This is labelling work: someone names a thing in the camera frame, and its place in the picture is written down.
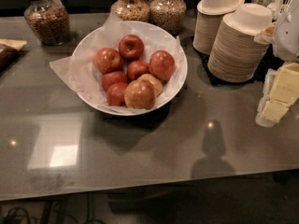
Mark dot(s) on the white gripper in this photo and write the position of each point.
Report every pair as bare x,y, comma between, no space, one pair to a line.
288,38

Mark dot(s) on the red apple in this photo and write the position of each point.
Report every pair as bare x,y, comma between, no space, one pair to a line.
162,65
115,94
112,78
107,60
131,47
136,69

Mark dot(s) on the paper bowl stack front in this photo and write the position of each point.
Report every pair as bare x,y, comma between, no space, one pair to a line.
235,55

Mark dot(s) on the paper bowl stack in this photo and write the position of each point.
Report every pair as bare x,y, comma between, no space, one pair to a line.
209,17
235,55

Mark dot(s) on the paper bowl stack back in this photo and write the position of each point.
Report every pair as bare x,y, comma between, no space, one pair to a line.
209,17

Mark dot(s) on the yellowish apple behind front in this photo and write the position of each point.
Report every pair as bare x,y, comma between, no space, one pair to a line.
157,84

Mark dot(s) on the yellowish apple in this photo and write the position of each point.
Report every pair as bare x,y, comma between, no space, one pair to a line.
157,84
140,94

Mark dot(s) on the red apple top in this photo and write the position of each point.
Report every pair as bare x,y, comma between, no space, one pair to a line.
131,47

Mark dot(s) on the white bowl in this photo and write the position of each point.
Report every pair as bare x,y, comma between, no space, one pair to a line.
88,52

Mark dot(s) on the glass cereal jar right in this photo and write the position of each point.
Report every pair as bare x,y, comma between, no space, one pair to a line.
167,14

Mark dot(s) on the glass cereal jar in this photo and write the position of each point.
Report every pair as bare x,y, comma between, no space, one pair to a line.
49,21
167,14
131,10

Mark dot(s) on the glass cereal jar centre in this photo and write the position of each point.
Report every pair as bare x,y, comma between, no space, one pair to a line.
131,10

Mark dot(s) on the white paper liner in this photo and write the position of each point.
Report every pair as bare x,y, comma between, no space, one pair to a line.
65,69

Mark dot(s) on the glass cereal jar left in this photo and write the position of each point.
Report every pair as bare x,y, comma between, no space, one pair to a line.
49,21

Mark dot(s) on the yellow napkin at left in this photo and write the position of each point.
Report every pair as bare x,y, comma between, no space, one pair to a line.
16,44

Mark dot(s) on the dark tray at left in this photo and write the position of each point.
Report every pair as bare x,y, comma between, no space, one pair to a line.
7,56

